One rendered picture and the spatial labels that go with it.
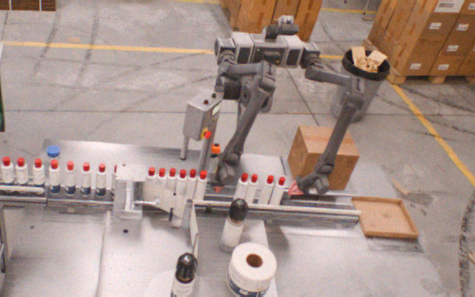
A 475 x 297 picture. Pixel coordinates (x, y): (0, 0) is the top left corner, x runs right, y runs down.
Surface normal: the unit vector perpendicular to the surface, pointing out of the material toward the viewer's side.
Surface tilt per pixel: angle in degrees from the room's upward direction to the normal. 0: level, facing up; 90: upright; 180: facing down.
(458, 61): 89
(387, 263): 0
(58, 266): 0
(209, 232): 0
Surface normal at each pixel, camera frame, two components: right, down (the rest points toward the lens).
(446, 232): 0.16, -0.78
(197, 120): -0.51, 0.46
